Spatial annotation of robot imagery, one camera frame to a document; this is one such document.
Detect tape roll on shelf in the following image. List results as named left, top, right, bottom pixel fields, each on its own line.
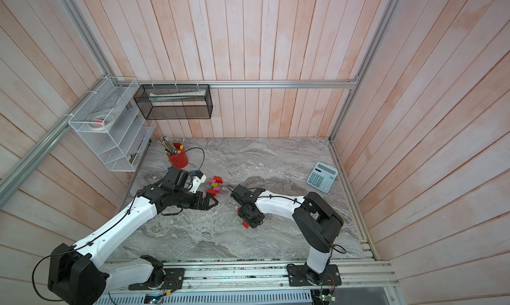
left=87, top=113, right=114, bottom=132

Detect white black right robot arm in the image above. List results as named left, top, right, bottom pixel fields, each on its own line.
left=231, top=185, right=344, bottom=274

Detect light blue calculator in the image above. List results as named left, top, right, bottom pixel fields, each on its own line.
left=306, top=162, right=338, bottom=194

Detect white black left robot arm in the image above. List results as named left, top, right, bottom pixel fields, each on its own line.
left=48, top=167, right=218, bottom=304

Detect red pen cup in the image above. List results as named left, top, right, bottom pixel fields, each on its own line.
left=166, top=149, right=189, bottom=169

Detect pens in cup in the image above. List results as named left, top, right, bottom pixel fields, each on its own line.
left=158, top=136, right=184, bottom=156

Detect black mesh wall basket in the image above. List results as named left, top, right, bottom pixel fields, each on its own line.
left=134, top=84, right=213, bottom=120

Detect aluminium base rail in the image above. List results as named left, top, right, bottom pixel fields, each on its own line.
left=97, top=259, right=406, bottom=304

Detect red lego brick base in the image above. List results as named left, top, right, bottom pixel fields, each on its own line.
left=206, top=189, right=217, bottom=197

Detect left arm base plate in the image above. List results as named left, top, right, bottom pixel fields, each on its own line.
left=128, top=268, right=185, bottom=291

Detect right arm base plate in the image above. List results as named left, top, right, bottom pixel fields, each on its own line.
left=286, top=263, right=342, bottom=287

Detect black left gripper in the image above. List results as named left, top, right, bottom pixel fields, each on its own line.
left=173, top=189, right=219, bottom=212

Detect red curved lego brick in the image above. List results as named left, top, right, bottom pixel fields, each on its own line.
left=213, top=176, right=223, bottom=184

